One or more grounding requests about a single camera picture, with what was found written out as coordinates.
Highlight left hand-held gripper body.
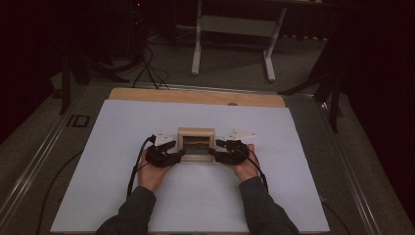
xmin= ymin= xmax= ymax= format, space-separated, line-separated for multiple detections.
xmin=145 ymin=130 xmax=174 ymax=168

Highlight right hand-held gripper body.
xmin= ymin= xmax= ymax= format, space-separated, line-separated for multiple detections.
xmin=214 ymin=128 xmax=257 ymax=166

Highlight light wooden block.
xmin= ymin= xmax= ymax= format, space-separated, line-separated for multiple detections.
xmin=176 ymin=126 xmax=216 ymax=164

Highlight person's right hand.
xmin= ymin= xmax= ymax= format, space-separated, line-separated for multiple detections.
xmin=229 ymin=144 xmax=260 ymax=183

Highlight person's left hand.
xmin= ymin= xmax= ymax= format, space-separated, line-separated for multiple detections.
xmin=137 ymin=158 xmax=174 ymax=194

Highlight black metal stand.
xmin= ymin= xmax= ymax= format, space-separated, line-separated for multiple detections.
xmin=277 ymin=48 xmax=346 ymax=133
xmin=58 ymin=48 xmax=131 ymax=116

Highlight dark red curtain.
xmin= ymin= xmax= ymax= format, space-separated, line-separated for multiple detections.
xmin=0 ymin=0 xmax=65 ymax=145
xmin=341 ymin=0 xmax=415 ymax=224

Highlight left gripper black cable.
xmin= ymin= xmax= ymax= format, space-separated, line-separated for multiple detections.
xmin=125 ymin=134 xmax=157 ymax=201

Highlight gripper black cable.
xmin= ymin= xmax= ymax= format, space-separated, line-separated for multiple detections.
xmin=125 ymin=134 xmax=157 ymax=201
xmin=239 ymin=146 xmax=269 ymax=194

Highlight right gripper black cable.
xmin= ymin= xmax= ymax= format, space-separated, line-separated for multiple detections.
xmin=239 ymin=146 xmax=269 ymax=194

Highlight metal floor rail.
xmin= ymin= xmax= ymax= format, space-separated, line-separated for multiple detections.
xmin=313 ymin=100 xmax=384 ymax=235
xmin=0 ymin=87 xmax=84 ymax=223
xmin=87 ymin=80 xmax=315 ymax=98

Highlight black floor cable bundle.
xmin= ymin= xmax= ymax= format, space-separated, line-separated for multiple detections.
xmin=131 ymin=43 xmax=171 ymax=91

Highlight thin black floor cable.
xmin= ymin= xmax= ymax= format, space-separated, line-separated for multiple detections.
xmin=320 ymin=198 xmax=354 ymax=235
xmin=34 ymin=149 xmax=84 ymax=235

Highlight white metal desk frame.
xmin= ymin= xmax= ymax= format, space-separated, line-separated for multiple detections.
xmin=190 ymin=0 xmax=324 ymax=83

